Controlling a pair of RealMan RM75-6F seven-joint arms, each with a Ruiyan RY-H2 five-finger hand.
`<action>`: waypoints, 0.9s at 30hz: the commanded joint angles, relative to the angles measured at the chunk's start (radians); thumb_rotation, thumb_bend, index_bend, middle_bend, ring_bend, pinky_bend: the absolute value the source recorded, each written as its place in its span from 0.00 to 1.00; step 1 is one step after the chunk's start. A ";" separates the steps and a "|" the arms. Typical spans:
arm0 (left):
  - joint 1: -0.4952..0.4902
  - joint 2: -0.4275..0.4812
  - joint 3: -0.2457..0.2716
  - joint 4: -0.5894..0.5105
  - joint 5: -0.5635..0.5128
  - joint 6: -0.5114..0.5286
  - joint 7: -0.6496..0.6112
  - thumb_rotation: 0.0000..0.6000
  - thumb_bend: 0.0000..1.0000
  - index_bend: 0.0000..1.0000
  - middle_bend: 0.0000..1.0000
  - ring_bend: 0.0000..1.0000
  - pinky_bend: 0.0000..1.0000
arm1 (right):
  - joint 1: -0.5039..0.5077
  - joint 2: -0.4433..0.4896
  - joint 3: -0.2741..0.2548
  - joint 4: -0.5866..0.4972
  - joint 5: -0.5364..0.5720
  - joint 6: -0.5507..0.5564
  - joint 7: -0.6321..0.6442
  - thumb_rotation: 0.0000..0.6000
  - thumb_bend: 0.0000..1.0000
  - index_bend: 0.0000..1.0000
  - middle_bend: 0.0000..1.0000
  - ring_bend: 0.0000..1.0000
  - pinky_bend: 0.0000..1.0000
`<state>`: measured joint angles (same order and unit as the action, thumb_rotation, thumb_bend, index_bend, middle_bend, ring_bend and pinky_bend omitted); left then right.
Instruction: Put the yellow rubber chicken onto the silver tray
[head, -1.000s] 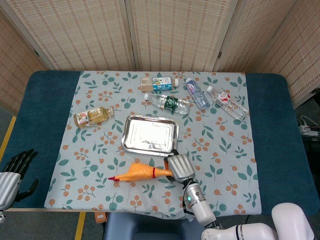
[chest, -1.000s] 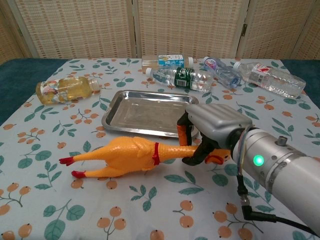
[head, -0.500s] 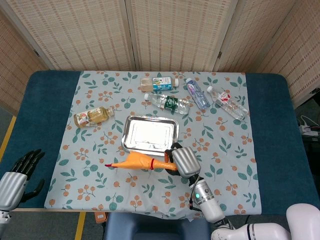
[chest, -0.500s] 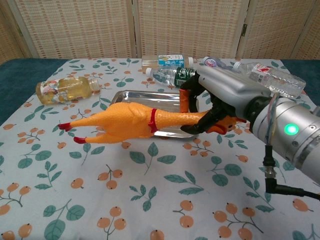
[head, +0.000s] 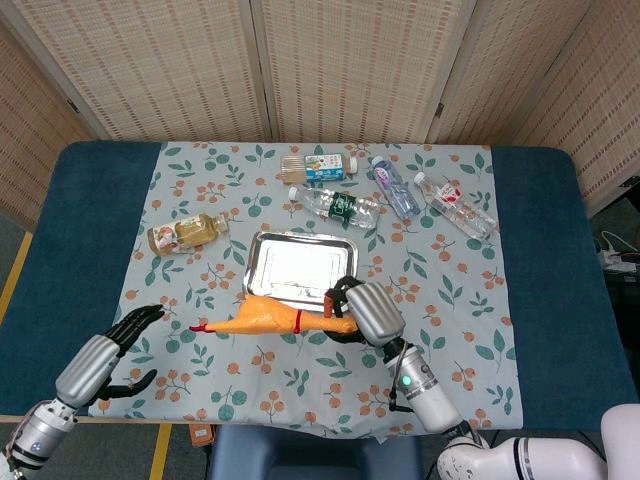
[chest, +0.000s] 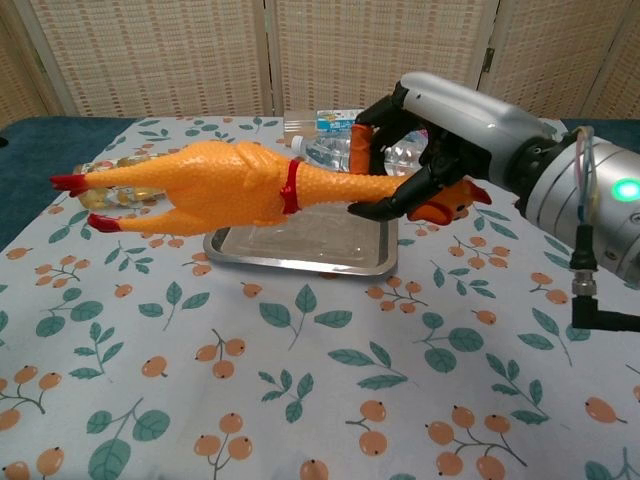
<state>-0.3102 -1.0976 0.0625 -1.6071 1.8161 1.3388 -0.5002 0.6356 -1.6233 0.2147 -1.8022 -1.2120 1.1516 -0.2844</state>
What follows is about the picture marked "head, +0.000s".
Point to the woven folding screen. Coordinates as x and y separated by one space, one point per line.
150 65

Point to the teal table cover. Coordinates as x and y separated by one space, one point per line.
550 275

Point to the red label water bottle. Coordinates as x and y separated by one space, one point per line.
460 207

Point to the floral print tablecloth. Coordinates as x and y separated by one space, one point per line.
280 380

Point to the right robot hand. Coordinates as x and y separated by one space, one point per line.
375 310

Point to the orange box under table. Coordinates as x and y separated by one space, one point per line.
202 435

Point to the yellow juice bottle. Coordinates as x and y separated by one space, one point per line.
190 234

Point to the blue white label tea bottle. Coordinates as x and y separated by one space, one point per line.
320 167

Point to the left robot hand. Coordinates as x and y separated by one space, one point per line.
87 367

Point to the green label water bottle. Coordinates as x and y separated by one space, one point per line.
340 206

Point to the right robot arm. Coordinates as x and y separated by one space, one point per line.
430 395

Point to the orange rubber chicken toy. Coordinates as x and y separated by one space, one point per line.
265 317

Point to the purple label water bottle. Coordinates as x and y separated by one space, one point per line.
395 187

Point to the blue robot base seat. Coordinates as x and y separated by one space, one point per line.
310 455

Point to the stainless steel tray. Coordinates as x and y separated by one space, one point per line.
300 265

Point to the white power strip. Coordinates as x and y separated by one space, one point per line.
617 260

